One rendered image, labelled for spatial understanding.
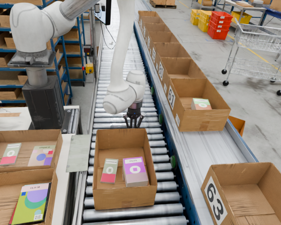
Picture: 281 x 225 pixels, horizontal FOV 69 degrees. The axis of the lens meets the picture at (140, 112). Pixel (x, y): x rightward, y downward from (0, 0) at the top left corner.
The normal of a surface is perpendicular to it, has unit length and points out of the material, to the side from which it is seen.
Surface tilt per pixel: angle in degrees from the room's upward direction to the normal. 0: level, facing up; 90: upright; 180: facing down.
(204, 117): 90
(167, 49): 90
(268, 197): 89
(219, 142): 0
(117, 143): 89
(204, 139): 0
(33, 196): 0
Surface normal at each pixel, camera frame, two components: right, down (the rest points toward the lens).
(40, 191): 0.07, -0.80
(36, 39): 0.69, 0.49
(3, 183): 0.19, 0.58
